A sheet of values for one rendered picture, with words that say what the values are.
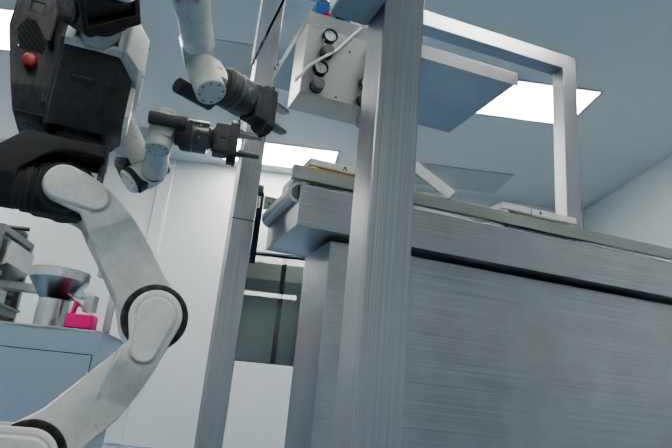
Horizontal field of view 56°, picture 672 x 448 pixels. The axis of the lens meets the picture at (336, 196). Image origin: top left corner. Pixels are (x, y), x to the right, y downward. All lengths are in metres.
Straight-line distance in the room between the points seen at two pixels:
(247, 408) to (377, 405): 5.85
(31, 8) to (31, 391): 2.75
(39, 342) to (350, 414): 3.43
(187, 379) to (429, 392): 5.16
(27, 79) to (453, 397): 1.21
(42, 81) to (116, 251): 0.41
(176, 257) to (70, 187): 5.36
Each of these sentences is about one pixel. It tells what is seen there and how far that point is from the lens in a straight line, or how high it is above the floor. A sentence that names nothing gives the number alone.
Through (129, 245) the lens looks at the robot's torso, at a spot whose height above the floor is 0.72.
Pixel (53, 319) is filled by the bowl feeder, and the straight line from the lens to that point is 4.32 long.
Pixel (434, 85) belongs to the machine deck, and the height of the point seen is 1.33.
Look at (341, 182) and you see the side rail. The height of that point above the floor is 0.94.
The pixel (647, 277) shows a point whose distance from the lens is 1.99.
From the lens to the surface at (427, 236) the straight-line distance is 1.59.
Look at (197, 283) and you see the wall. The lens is 6.72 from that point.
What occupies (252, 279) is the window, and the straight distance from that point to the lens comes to 6.80.
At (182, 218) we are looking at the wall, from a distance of 6.91.
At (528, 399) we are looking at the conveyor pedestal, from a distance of 1.73.
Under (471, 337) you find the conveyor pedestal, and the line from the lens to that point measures 1.65.
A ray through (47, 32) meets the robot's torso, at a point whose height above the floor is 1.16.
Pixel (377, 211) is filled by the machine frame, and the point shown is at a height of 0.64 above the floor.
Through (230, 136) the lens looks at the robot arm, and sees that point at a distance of 1.70.
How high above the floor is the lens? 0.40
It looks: 19 degrees up
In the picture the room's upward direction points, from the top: 6 degrees clockwise
